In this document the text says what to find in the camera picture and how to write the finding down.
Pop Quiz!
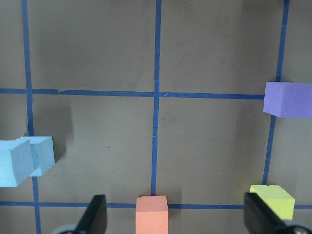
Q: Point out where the purple block right side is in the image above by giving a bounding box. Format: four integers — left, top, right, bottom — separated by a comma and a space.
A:
263, 82, 312, 118

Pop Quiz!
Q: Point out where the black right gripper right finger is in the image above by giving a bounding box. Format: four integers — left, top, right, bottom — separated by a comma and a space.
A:
243, 193, 288, 234

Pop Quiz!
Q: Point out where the yellow block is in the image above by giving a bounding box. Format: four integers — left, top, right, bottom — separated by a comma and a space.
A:
250, 185, 295, 220

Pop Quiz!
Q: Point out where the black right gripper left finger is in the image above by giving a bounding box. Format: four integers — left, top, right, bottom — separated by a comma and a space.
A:
76, 195, 108, 234

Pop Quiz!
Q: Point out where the light blue block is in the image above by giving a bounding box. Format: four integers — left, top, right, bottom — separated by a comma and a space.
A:
21, 136, 55, 177
0, 138, 34, 188

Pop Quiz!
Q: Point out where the orange block near base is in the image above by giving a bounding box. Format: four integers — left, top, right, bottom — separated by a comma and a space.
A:
136, 195, 169, 234

